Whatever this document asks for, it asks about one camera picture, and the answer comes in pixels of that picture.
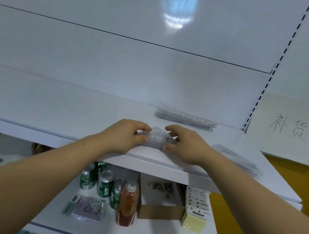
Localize person's right hand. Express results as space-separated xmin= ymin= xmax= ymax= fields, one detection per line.
xmin=159 ymin=123 xmax=220 ymax=170

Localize person's left hand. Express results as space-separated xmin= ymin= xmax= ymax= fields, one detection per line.
xmin=99 ymin=115 xmax=154 ymax=160

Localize bundle of clear packets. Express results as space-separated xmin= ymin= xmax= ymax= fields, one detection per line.
xmin=134 ymin=123 xmax=181 ymax=154

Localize person's right forearm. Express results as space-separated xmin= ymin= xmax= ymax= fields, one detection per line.
xmin=192 ymin=148 xmax=309 ymax=234

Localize person's left forearm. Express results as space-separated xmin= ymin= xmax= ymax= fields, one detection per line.
xmin=0 ymin=117 xmax=110 ymax=234

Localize neat stack of clear packets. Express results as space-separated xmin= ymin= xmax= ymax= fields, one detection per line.
xmin=153 ymin=102 xmax=220 ymax=133

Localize small metal parts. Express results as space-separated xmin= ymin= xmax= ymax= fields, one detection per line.
xmin=146 ymin=180 xmax=175 ymax=198

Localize green drink can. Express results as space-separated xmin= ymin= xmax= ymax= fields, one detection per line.
xmin=93 ymin=160 xmax=109 ymax=176
xmin=95 ymin=169 xmax=116 ymax=200
xmin=108 ymin=178 xmax=127 ymax=211
xmin=78 ymin=165 xmax=100 ymax=192

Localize open cardboard box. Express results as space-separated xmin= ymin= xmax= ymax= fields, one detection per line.
xmin=132 ymin=172 xmax=191 ymax=226

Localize row of white card boxes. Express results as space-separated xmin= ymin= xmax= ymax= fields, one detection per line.
xmin=182 ymin=185 xmax=214 ymax=219

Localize red sauce bottle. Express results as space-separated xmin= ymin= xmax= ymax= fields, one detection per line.
xmin=115 ymin=179 xmax=142 ymax=229

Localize loose pile of clear packets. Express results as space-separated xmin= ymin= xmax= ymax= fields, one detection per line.
xmin=207 ymin=142 xmax=268 ymax=180

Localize yellow sticky note block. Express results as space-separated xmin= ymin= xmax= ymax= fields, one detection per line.
xmin=179 ymin=210 xmax=209 ymax=234

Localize white paper sign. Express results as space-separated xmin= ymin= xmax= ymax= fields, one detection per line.
xmin=241 ymin=89 xmax=309 ymax=169

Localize slotted white shelf upright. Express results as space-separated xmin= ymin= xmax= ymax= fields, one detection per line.
xmin=240 ymin=0 xmax=309 ymax=140

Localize pink keychain packet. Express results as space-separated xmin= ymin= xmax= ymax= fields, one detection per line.
xmin=70 ymin=194 xmax=109 ymax=224

